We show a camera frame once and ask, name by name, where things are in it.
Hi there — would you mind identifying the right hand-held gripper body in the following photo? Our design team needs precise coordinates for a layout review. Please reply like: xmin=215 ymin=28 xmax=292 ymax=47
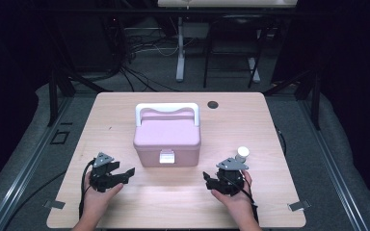
xmin=216 ymin=157 xmax=250 ymax=196

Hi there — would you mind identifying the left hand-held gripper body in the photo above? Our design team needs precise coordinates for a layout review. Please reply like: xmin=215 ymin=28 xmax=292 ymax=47
xmin=90 ymin=151 xmax=123 ymax=193

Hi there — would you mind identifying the white-capped small bottle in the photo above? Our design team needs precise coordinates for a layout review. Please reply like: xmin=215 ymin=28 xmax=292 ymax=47
xmin=235 ymin=145 xmax=251 ymax=164

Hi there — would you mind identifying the pink storage box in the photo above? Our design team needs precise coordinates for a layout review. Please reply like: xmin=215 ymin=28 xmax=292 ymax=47
xmin=132 ymin=102 xmax=202 ymax=168

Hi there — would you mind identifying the person's right hand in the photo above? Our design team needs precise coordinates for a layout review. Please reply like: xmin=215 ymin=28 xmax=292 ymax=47
xmin=211 ymin=170 xmax=254 ymax=215

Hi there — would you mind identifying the person's left hand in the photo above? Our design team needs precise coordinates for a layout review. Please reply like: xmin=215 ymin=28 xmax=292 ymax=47
xmin=83 ymin=171 xmax=124 ymax=211

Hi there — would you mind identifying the grey tape strip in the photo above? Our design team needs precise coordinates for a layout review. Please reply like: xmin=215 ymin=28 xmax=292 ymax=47
xmin=287 ymin=200 xmax=311 ymax=212
xmin=43 ymin=199 xmax=66 ymax=210

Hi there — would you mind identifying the black metal stand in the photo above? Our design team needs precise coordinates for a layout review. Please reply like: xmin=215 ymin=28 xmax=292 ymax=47
xmin=45 ymin=64 xmax=111 ymax=128
xmin=263 ymin=68 xmax=322 ymax=131

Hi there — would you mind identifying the black chair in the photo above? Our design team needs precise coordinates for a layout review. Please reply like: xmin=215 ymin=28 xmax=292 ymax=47
xmin=202 ymin=13 xmax=270 ymax=90

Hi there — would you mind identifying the white desk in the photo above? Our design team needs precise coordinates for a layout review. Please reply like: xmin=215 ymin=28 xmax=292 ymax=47
xmin=157 ymin=0 xmax=299 ymax=84

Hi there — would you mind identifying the left hand-held gripper cable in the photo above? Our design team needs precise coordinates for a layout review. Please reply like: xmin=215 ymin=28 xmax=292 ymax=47
xmin=78 ymin=159 xmax=96 ymax=219

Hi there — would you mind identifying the hand-held gripper cable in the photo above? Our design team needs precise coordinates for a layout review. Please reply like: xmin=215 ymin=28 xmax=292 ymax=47
xmin=78 ymin=159 xmax=96 ymax=219
xmin=234 ymin=177 xmax=260 ymax=224

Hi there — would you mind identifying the right hand-held gripper cable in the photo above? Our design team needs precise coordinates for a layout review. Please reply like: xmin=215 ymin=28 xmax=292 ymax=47
xmin=234 ymin=177 xmax=260 ymax=224

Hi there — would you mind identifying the black floor cable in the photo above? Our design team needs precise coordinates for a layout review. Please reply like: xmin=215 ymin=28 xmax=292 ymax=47
xmin=2 ymin=170 xmax=67 ymax=231

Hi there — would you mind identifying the aluminium floor rail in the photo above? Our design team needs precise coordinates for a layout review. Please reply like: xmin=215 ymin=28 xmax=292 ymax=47
xmin=0 ymin=95 xmax=75 ymax=231
xmin=297 ymin=95 xmax=369 ymax=231

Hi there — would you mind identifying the tangle of floor cables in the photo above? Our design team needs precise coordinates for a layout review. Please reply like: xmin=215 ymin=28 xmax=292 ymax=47
xmin=119 ymin=28 xmax=181 ymax=93

